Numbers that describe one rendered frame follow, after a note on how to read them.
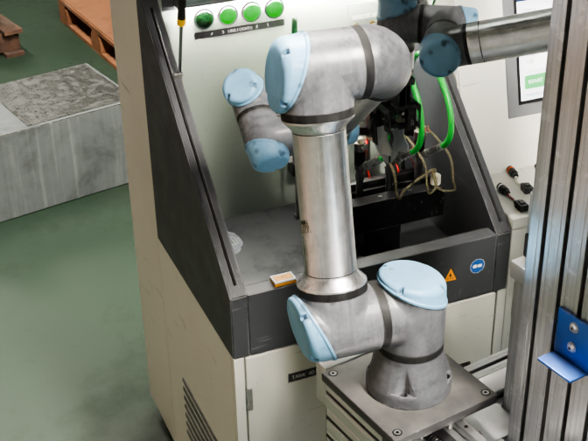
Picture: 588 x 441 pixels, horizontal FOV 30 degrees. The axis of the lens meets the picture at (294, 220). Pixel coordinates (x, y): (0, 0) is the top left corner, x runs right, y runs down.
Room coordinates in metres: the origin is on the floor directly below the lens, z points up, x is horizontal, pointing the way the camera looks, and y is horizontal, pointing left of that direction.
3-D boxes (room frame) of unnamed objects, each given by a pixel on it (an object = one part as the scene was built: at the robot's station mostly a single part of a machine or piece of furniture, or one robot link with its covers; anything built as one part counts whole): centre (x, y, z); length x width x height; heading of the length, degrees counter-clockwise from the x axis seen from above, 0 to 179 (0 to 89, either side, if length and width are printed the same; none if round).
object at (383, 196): (2.36, -0.20, 0.91); 0.34 x 0.10 x 0.15; 112
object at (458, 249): (2.10, -0.18, 0.87); 0.62 x 0.04 x 0.16; 112
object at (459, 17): (1.99, -0.30, 1.53); 0.11 x 0.11 x 0.08; 77
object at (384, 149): (2.02, -0.19, 1.27); 0.06 x 0.03 x 0.09; 22
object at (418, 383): (1.54, -0.20, 1.09); 0.15 x 0.15 x 0.10
